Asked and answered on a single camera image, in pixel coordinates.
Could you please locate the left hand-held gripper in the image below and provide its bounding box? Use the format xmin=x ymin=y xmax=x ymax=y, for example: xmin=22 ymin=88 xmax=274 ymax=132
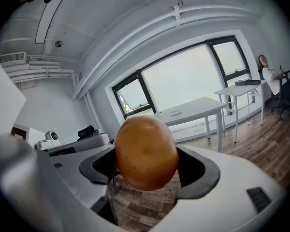
xmin=11 ymin=123 xmax=111 ymax=157

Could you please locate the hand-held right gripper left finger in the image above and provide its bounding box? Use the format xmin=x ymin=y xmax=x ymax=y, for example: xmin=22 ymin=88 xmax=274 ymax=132
xmin=49 ymin=145 xmax=118 ymax=226

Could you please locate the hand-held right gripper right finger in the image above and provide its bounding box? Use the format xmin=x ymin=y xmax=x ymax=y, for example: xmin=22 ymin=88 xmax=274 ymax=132
xmin=148 ymin=144 xmax=288 ymax=232

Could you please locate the brown potato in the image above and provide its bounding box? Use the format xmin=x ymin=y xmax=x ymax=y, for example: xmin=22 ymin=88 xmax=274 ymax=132
xmin=115 ymin=116 xmax=179 ymax=191

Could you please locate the bundle of white pipes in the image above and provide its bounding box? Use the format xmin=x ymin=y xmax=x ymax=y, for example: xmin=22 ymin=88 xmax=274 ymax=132
xmin=2 ymin=59 xmax=76 ymax=85

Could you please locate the white folding table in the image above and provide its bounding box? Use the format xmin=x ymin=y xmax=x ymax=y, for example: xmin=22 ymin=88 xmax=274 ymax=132
xmin=214 ymin=80 xmax=268 ymax=144

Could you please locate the flat black box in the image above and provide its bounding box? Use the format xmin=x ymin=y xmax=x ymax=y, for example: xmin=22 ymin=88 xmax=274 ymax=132
xmin=234 ymin=79 xmax=261 ymax=87

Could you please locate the white air conditioner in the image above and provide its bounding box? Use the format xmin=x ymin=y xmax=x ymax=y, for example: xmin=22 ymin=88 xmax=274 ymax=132
xmin=0 ymin=52 xmax=27 ymax=69

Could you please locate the long white ceiling light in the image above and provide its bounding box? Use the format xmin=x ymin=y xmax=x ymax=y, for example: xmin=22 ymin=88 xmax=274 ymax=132
xmin=34 ymin=0 xmax=75 ymax=44

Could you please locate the white ceiling bracket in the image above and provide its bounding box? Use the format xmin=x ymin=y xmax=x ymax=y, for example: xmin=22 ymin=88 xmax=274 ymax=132
xmin=171 ymin=0 xmax=184 ymax=28

